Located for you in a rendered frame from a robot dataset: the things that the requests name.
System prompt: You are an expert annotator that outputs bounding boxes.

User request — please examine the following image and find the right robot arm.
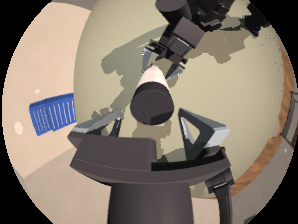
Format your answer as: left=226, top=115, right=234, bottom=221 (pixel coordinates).
left=155, top=0, right=271, bottom=57

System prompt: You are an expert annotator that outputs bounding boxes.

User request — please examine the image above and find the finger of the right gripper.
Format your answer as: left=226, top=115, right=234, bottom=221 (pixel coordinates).
left=141, top=49, right=152, bottom=76
left=165, top=63, right=184, bottom=82

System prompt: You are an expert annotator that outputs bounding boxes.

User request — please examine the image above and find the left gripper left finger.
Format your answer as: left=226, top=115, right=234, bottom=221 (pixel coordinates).
left=71, top=108, right=123, bottom=137

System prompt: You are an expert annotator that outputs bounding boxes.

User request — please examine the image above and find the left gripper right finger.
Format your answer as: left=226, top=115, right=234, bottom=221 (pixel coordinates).
left=178, top=108, right=229, bottom=160

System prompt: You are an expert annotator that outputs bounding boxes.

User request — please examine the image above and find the black bottle cap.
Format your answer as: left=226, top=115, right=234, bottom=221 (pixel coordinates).
left=130, top=81, right=174, bottom=126

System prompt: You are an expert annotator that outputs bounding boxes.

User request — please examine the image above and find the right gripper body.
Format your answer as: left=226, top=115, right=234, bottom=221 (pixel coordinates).
left=145, top=40, right=188, bottom=70

